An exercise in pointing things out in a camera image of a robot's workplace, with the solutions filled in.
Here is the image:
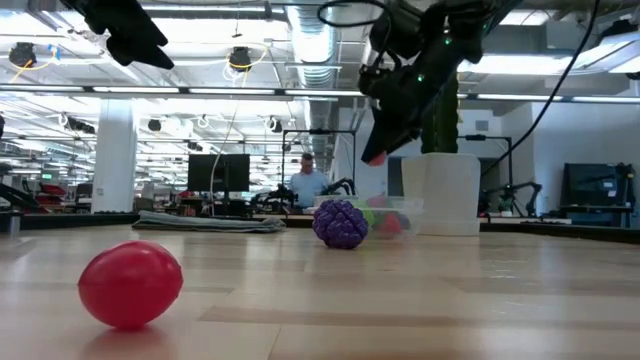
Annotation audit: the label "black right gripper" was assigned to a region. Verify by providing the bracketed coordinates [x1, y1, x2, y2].
[357, 29, 484, 165]

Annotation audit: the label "red toy strawberry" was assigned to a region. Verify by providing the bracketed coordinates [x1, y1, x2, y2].
[375, 213, 404, 236]

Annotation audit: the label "purple toy grapes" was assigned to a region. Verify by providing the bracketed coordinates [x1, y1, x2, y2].
[312, 198, 370, 251]

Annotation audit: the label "red toy cherry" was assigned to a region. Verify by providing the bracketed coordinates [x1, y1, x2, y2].
[77, 239, 185, 331]

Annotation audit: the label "clear plastic tupperware container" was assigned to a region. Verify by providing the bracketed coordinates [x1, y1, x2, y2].
[313, 194, 426, 239]

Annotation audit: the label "green cactus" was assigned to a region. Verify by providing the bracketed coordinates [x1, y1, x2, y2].
[419, 74, 460, 155]

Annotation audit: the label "white hexagonal plant pot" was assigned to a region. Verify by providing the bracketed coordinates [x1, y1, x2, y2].
[401, 152, 482, 237]

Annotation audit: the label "person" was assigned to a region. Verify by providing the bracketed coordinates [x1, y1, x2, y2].
[288, 152, 331, 209]

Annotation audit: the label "white building column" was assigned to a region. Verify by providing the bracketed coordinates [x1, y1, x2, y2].
[91, 97, 139, 215]

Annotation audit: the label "black background monitor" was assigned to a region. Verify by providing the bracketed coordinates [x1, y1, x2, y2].
[187, 153, 251, 194]

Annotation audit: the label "folded grey cloth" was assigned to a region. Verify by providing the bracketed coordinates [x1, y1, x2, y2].
[132, 209, 287, 235]

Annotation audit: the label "black background cabinet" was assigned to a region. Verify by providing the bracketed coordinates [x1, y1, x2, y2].
[562, 162, 637, 214]

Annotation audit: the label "black background stand frame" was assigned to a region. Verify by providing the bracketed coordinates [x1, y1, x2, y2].
[281, 128, 357, 196]
[457, 133, 514, 201]

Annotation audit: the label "black ceiling camera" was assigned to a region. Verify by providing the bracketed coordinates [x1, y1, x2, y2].
[228, 45, 253, 71]

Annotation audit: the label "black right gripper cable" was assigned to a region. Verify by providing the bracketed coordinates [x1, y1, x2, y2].
[317, 0, 387, 29]

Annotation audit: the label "black power cable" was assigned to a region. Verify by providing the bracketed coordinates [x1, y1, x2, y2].
[480, 0, 601, 177]

